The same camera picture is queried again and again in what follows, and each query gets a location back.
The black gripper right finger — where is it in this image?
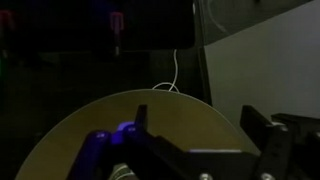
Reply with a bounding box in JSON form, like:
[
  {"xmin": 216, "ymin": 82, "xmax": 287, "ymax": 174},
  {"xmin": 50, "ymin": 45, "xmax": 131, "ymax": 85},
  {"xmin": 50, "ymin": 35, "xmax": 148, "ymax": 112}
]
[{"xmin": 239, "ymin": 105, "xmax": 320, "ymax": 180}]

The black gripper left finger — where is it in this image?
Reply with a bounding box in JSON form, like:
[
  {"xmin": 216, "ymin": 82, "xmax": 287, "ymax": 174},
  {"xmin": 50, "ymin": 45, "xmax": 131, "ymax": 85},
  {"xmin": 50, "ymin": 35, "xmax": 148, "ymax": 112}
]
[{"xmin": 68, "ymin": 104, "xmax": 188, "ymax": 180}]

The dark grey slanted board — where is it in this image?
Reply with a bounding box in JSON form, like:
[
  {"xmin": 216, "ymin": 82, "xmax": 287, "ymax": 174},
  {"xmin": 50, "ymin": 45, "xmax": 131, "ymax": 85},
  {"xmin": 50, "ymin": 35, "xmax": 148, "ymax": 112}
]
[{"xmin": 199, "ymin": 0, "xmax": 314, "ymax": 46}]

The black flat screen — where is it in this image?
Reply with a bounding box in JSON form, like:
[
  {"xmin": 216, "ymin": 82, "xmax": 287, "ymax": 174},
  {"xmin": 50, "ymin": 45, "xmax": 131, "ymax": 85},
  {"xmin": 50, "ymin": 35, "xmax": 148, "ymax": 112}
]
[{"xmin": 0, "ymin": 0, "xmax": 196, "ymax": 52}]

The white cable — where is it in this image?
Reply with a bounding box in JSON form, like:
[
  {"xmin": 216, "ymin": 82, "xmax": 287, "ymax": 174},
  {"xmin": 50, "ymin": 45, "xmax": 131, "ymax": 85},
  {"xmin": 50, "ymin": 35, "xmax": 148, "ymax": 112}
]
[{"xmin": 151, "ymin": 49, "xmax": 181, "ymax": 94}]

